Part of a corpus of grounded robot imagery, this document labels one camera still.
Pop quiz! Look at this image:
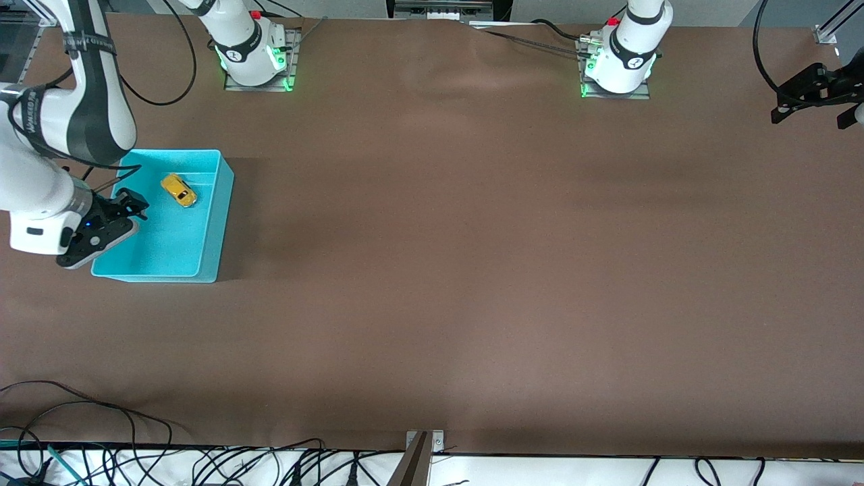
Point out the yellow beetle toy car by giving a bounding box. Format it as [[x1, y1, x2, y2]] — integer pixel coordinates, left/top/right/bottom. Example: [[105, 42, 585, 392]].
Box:
[[160, 173, 199, 209]]

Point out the turquoise plastic bin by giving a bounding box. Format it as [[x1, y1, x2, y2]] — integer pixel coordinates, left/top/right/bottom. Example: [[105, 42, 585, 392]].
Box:
[[91, 149, 236, 284]]

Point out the black grey control box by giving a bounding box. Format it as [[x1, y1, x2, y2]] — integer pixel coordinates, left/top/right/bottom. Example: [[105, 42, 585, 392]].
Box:
[[386, 0, 512, 22]]

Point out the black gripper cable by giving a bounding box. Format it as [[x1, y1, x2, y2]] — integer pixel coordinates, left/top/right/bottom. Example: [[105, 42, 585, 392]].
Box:
[[57, 152, 143, 194]]

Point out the long black arm cable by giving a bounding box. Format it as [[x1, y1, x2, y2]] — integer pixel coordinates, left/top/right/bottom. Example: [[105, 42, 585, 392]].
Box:
[[115, 0, 198, 107], [752, 0, 788, 92]]

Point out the black looped floor cable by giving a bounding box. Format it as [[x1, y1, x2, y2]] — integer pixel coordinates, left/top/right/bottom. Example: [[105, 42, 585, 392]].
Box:
[[0, 380, 175, 486]]

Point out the grey base cable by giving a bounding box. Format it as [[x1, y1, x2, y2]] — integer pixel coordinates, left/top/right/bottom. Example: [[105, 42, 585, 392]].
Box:
[[296, 16, 329, 43], [472, 26, 583, 53]]

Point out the teal cable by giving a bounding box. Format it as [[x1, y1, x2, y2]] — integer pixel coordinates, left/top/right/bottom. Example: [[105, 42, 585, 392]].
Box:
[[0, 440, 88, 486]]

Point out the black base power cable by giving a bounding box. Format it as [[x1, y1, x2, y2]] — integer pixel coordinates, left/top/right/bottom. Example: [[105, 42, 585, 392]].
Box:
[[530, 18, 583, 43]]

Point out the black tangled cable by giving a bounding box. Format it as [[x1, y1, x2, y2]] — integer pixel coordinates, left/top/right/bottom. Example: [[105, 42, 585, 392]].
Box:
[[191, 439, 326, 486]]

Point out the grey camera mount pole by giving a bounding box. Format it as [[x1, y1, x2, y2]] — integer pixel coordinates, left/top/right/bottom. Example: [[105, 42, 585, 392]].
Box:
[[386, 432, 431, 486]]

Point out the small metal mount bracket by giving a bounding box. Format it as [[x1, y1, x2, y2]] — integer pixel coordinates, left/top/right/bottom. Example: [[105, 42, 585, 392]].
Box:
[[405, 430, 446, 454]]

